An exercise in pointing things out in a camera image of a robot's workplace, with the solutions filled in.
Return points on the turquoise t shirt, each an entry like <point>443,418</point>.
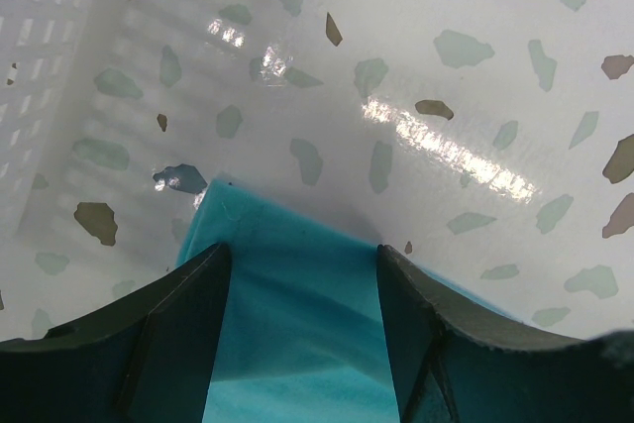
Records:
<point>302,336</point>

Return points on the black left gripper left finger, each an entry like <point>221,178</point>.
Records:
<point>146,357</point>

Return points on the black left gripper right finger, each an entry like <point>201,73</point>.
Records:
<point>453,360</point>

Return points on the white plastic basket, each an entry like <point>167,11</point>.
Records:
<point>38,42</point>

